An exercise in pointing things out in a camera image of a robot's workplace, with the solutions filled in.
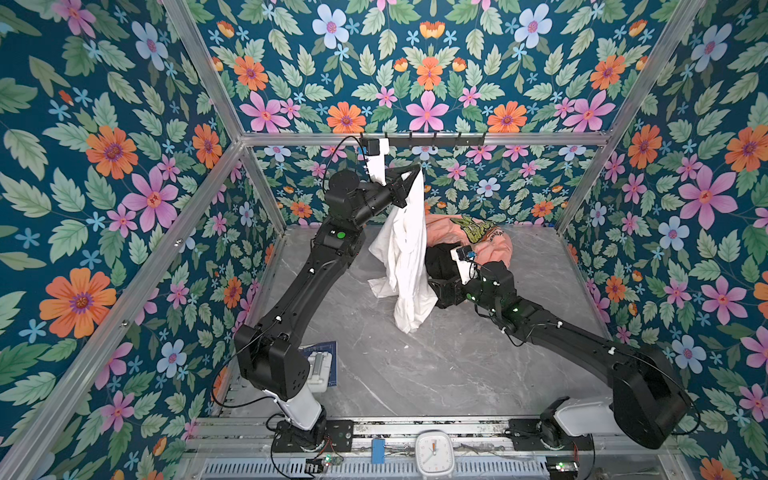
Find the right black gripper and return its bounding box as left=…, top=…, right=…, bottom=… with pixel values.
left=430, top=263, right=501, bottom=318

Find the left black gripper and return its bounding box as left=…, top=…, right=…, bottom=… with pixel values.
left=350, top=158, right=419, bottom=227

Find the white cloth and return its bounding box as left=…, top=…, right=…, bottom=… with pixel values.
left=369, top=172, right=437, bottom=334

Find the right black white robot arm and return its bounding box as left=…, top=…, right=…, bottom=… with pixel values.
left=427, top=260, right=694, bottom=449

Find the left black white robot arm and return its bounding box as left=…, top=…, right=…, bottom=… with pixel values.
left=234, top=166, right=420, bottom=451

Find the black cloth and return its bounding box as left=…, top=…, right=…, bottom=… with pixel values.
left=425, top=243, right=461, bottom=282

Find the pink printed t-shirt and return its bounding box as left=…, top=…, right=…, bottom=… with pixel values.
left=425, top=214, right=513, bottom=267

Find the blue booklet with barcode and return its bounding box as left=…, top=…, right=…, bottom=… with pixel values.
left=299, top=341, right=338, bottom=393

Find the white plastic device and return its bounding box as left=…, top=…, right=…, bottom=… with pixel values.
left=306, top=352, right=333, bottom=393

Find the white analog timer clock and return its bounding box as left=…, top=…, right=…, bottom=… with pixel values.
left=414, top=430, right=456, bottom=479

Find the small blue card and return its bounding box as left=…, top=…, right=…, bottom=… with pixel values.
left=371, top=438, right=386, bottom=465

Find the right green circuit board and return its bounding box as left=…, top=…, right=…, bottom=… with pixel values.
left=546, top=458, right=579, bottom=480

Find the green circuit board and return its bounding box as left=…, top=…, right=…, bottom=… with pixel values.
left=546, top=458, right=579, bottom=480
left=305, top=454, right=345, bottom=473

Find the left green circuit board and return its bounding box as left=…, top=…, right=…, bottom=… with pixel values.
left=305, top=454, right=345, bottom=473

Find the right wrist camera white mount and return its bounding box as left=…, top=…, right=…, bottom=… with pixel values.
left=450, top=245, right=477, bottom=285

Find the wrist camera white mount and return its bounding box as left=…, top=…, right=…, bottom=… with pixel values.
left=450, top=245, right=477, bottom=285
left=365, top=137, right=390, bottom=186

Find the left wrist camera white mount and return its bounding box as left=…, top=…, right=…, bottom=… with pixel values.
left=365, top=137, right=390, bottom=186

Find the black hook rail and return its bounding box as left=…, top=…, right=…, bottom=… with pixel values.
left=358, top=132, right=486, bottom=149

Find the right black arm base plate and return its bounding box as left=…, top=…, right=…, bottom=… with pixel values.
left=503, top=418, right=594, bottom=451

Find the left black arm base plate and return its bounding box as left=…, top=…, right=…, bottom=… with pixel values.
left=272, top=420, right=354, bottom=454

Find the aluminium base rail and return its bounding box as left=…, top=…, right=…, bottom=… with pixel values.
left=186, top=415, right=681, bottom=456

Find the white slotted cable duct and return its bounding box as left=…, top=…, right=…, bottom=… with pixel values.
left=197, top=458, right=548, bottom=480

